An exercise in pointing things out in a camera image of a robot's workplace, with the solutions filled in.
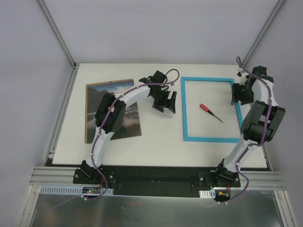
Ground left white cable duct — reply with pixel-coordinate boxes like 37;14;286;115
40;185;114;196

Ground sunset seascape photo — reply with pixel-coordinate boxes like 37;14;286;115
87;80;142;143

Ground right aluminium corner post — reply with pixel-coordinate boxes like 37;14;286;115
242;0;287;69

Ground front aluminium rail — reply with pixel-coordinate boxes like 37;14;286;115
30;166;286;191

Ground red handled screwdriver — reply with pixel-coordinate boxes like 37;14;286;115
200;104;223;123

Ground white cable duct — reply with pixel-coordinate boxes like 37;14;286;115
40;185;114;196
199;189;216;199

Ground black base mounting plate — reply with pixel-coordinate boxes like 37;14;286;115
73;165;241;198

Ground left aluminium corner post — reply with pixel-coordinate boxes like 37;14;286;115
36;0;77;69

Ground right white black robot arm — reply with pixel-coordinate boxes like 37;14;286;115
212;66;285;187

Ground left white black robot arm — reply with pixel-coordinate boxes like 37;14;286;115
80;69;180;184

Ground brown frame backing board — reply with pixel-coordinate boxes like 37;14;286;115
85;79;134;144

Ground aluminium corner post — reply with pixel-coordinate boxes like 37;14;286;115
242;0;287;69
36;0;77;69

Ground right white cable duct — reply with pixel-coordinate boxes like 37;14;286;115
199;189;216;199

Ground blue picture frame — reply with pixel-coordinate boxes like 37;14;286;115
181;77;243;143

